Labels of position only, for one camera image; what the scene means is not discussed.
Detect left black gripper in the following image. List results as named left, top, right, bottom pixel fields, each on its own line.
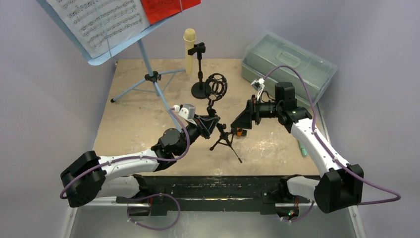
left=176, top=114, right=219, bottom=156

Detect black tripod shock-mount stand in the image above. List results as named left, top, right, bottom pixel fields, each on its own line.
left=205, top=73, right=243, bottom=163

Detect mint green microphone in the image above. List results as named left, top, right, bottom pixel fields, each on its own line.
left=298, top=141, right=308, bottom=157

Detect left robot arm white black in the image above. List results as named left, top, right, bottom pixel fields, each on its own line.
left=59, top=105, right=220, bottom=208

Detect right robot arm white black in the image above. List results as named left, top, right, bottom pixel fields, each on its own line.
left=230, top=82, right=364, bottom=213

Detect black round-base mic stand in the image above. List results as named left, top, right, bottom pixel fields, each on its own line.
left=189, top=42, right=206, bottom=99

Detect green translucent storage case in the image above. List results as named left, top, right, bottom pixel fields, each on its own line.
left=241, top=31, right=338, bottom=104

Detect blue music stand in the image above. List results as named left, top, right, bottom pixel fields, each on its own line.
left=38, top=0, right=186, bottom=111

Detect cream yellow microphone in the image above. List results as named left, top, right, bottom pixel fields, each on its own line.
left=183, top=28, right=197, bottom=75

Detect red sheet music page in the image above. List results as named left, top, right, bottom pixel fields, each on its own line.
left=141, top=0, right=202, bottom=24

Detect white sheet music page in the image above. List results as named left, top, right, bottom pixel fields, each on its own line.
left=47, top=0, right=150, bottom=58

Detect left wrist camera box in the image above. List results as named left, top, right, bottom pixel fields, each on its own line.
left=173, top=104, right=196, bottom=120

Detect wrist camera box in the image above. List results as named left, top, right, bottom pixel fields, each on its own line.
left=251, top=78, right=265, bottom=101
left=173, top=104, right=196, bottom=120

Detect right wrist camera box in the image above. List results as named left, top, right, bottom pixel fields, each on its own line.
left=251, top=78, right=265, bottom=101

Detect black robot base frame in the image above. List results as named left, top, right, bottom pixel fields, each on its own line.
left=116, top=176, right=310, bottom=216

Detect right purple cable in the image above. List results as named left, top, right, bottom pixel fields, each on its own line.
left=262, top=64, right=402, bottom=224

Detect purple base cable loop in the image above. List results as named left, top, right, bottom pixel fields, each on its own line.
left=126, top=192, right=181, bottom=231

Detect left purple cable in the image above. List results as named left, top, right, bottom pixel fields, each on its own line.
left=59, top=108, right=192, bottom=200

